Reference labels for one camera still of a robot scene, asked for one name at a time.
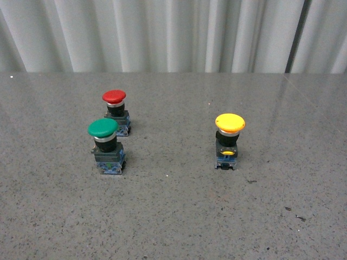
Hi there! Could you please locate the yellow mushroom push button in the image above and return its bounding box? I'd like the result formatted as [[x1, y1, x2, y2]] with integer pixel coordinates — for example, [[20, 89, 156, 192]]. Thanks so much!
[[214, 113, 246, 170]]

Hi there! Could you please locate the red mushroom push button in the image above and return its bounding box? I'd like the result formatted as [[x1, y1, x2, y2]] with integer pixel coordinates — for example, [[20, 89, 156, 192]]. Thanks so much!
[[102, 89, 131, 137]]

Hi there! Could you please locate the green mushroom push button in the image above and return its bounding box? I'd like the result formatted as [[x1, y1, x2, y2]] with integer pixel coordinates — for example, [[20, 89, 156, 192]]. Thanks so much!
[[88, 118, 126, 175]]

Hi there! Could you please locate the white pleated curtain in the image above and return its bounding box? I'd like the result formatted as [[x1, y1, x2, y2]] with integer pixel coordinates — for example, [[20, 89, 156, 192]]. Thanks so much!
[[1, 1, 346, 74]]

